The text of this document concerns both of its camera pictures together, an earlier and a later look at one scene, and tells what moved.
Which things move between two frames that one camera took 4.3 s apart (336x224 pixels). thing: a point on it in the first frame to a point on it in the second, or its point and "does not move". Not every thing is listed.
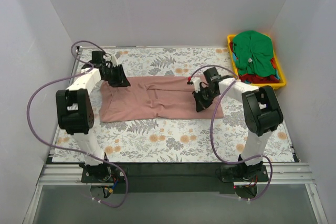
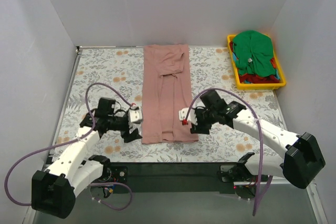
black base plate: (174, 177) does not move
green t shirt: (254, 52) does not move
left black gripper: (115, 74) to (128, 130)
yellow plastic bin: (275, 86) does not move
